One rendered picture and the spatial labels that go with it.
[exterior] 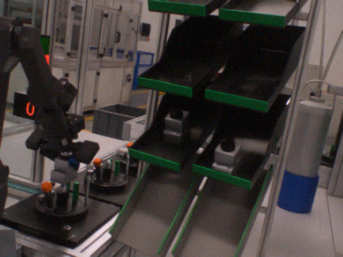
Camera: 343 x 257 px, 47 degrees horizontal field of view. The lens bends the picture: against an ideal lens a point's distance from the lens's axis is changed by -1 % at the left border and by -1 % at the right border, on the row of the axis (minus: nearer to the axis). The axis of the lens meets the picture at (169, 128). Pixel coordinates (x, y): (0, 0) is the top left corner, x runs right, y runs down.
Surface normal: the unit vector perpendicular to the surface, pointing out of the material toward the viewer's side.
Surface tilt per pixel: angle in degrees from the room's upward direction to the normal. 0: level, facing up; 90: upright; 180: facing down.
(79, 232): 0
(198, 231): 45
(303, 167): 90
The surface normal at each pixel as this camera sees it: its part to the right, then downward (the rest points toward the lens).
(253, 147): -0.07, -0.82
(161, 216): -0.23, -0.59
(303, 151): -0.46, 0.13
